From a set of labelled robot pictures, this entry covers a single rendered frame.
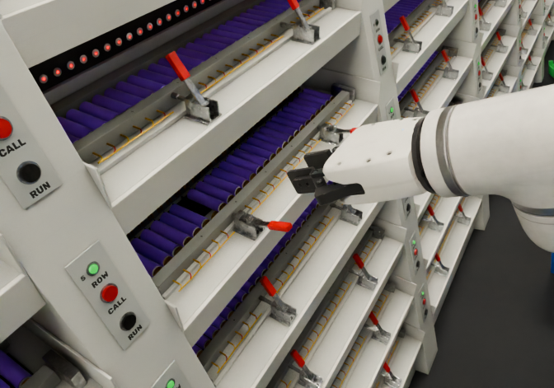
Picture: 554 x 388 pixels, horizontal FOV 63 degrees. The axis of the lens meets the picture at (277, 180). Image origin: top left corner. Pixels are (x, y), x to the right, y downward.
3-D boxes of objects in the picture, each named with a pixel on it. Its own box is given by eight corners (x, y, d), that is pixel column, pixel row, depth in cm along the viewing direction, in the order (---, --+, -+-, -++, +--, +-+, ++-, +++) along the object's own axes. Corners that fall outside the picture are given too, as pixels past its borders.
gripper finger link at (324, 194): (391, 163, 45) (365, 153, 50) (326, 204, 44) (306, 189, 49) (395, 173, 45) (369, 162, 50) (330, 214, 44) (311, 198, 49)
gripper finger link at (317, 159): (357, 134, 53) (314, 142, 58) (345, 148, 51) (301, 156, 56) (368, 157, 54) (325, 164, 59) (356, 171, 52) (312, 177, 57)
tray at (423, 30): (466, 13, 140) (476, -35, 131) (393, 102, 102) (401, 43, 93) (402, 3, 149) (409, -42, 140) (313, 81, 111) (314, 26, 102)
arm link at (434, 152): (467, 86, 43) (437, 94, 45) (436, 133, 37) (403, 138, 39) (493, 161, 45) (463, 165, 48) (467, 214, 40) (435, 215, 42)
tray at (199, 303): (377, 122, 96) (381, 81, 90) (189, 351, 58) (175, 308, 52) (295, 100, 105) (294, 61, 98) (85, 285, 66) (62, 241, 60)
